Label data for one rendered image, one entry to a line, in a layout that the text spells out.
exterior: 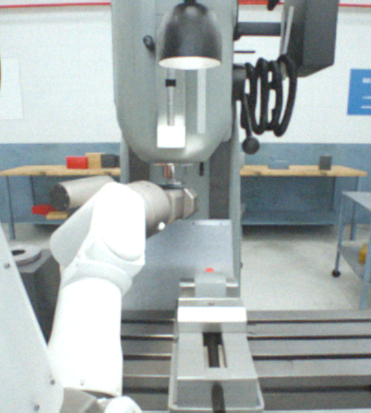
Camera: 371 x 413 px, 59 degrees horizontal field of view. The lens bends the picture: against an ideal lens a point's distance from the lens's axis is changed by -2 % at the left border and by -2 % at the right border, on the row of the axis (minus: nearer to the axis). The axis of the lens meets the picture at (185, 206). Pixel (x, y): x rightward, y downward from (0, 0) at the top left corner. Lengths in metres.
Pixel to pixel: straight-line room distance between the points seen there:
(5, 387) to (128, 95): 0.44
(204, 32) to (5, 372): 0.33
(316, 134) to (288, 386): 4.62
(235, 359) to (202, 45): 0.46
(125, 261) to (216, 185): 0.68
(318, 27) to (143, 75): 0.49
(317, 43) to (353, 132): 4.51
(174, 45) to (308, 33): 0.56
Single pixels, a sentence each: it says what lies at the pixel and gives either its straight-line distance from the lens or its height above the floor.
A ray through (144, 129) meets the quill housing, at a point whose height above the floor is 1.37.
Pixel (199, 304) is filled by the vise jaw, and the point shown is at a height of 1.05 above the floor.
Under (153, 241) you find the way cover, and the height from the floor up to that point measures 1.04.
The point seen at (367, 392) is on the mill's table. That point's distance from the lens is 0.77.
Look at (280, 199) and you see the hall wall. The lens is 5.10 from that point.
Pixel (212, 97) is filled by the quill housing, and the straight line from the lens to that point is 0.54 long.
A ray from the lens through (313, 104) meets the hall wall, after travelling 5.14.
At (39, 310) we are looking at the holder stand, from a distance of 0.68.
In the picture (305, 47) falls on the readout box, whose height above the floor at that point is 1.55.
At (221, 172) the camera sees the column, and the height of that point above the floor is 1.24.
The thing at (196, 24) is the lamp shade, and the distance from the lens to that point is 0.38.
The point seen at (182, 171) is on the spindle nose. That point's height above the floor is 1.29.
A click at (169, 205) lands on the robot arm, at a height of 1.25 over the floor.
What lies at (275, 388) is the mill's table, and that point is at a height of 0.90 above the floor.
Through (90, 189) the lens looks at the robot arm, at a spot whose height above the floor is 1.29.
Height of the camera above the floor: 1.36
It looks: 13 degrees down
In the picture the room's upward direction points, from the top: straight up
